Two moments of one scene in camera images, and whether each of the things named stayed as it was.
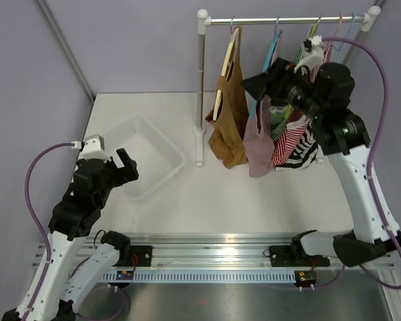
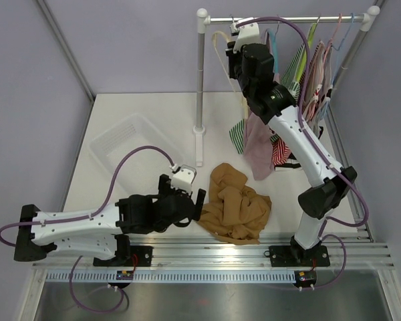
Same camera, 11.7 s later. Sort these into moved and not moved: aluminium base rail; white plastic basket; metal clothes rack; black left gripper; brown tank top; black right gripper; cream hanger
Moved: cream hanger; black right gripper; brown tank top; black left gripper
Not moved: aluminium base rail; white plastic basket; metal clothes rack
